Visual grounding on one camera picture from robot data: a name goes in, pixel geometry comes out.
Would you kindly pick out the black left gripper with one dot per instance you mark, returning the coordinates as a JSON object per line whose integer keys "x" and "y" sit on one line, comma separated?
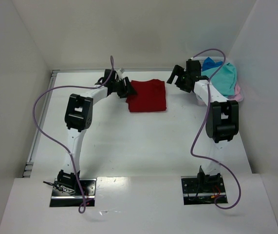
{"x": 124, "y": 87}

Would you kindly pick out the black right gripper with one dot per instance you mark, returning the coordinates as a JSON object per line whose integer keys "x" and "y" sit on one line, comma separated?
{"x": 178, "y": 76}

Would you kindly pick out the red t shirt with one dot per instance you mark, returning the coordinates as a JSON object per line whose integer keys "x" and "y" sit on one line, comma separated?
{"x": 150, "y": 96}

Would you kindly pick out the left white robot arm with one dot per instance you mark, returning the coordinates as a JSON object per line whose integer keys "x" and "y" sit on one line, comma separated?
{"x": 79, "y": 116}

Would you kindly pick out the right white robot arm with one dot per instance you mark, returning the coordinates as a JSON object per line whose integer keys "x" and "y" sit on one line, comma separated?
{"x": 221, "y": 121}

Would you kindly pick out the blue t shirt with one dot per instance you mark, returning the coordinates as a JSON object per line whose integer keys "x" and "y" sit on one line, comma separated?
{"x": 209, "y": 63}

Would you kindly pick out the white plastic laundry basket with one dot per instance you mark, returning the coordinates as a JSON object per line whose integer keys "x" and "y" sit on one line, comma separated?
{"x": 216, "y": 59}

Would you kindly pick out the teal t shirt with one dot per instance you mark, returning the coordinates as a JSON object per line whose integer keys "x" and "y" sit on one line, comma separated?
{"x": 224, "y": 80}

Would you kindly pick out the pink t shirt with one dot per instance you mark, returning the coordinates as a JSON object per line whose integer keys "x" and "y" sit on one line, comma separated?
{"x": 237, "y": 94}

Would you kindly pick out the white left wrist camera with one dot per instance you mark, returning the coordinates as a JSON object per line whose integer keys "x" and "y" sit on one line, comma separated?
{"x": 119, "y": 73}

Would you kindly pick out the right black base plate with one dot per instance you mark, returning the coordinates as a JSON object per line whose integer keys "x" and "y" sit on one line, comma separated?
{"x": 200, "y": 193}

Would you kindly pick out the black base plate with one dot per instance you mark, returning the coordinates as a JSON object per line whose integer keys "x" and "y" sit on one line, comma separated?
{"x": 67, "y": 197}
{"x": 200, "y": 193}

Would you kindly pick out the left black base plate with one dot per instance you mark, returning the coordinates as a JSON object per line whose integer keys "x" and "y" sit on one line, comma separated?
{"x": 67, "y": 197}

